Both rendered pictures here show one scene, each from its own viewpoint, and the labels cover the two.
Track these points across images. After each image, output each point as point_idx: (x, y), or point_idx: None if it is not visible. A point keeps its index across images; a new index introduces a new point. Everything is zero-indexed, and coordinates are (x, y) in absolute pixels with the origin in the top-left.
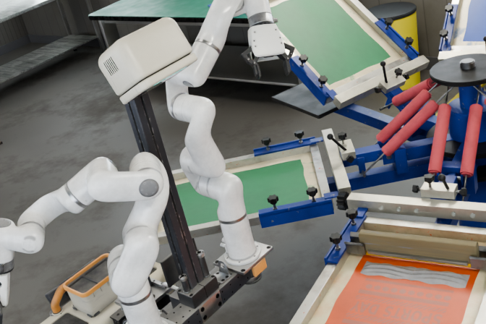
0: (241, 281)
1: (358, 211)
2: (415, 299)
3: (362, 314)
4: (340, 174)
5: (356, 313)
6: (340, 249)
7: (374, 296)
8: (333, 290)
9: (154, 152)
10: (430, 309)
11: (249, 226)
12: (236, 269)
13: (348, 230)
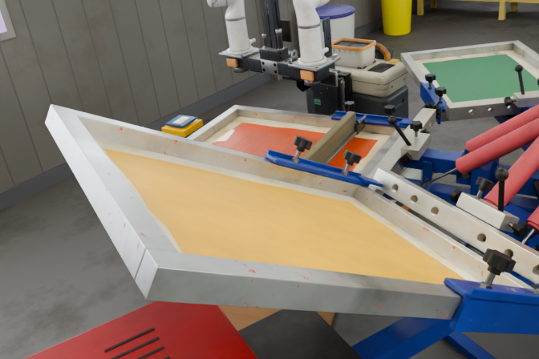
0: (294, 73)
1: (410, 120)
2: None
3: (271, 139)
4: (478, 102)
5: (273, 136)
6: None
7: (290, 142)
8: (307, 127)
9: None
10: None
11: (307, 38)
12: (293, 62)
13: (379, 119)
